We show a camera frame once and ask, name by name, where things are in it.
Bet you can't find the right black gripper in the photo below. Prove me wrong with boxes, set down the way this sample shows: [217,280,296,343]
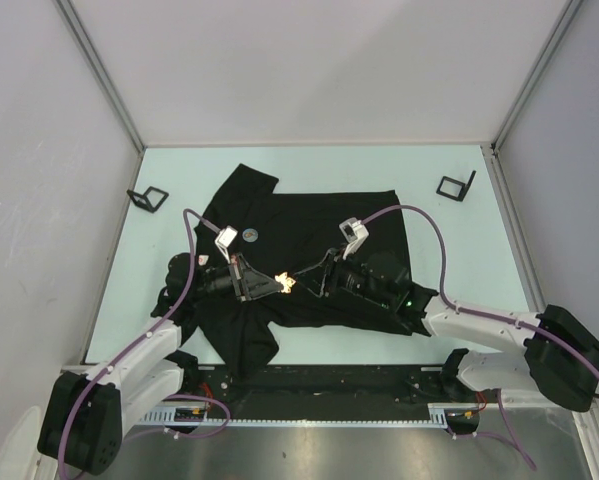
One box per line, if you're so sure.
[293,243,393,308]

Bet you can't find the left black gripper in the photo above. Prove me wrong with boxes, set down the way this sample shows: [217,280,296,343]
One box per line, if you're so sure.
[190,253,283,304]

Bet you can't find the gold brooch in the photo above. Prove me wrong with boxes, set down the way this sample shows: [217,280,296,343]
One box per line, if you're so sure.
[274,272,296,294]

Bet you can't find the black t-shirt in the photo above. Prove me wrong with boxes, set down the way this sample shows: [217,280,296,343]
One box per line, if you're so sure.
[148,163,414,381]

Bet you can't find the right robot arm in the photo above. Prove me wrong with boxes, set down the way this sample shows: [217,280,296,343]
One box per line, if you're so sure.
[292,249,599,412]

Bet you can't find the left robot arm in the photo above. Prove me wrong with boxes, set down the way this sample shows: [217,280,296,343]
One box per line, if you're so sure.
[37,253,295,475]

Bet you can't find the round badge on shirt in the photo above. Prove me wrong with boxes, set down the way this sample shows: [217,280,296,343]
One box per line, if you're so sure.
[242,228,258,243]

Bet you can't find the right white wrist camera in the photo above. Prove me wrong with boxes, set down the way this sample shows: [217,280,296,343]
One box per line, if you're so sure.
[339,217,369,260]

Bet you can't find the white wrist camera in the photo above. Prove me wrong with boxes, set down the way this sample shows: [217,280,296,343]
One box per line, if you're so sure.
[339,217,369,260]
[214,226,237,264]

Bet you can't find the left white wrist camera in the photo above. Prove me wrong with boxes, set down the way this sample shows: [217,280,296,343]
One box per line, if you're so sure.
[214,226,237,264]

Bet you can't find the aluminium frame rail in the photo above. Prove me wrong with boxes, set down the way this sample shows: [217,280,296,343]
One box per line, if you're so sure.
[58,364,593,404]

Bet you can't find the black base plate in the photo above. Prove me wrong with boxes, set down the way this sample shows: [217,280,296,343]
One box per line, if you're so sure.
[180,365,496,426]

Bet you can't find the left black wire stand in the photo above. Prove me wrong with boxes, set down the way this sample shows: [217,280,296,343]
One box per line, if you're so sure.
[126,186,169,214]

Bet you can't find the black wire stand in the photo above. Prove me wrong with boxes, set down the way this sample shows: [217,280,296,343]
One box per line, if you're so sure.
[126,186,169,214]
[436,170,477,203]

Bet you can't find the white cable duct rail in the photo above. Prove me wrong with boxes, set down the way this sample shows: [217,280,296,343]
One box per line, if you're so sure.
[137,405,480,429]

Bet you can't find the right black wire stand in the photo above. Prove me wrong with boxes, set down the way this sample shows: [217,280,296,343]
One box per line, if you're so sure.
[436,170,477,203]

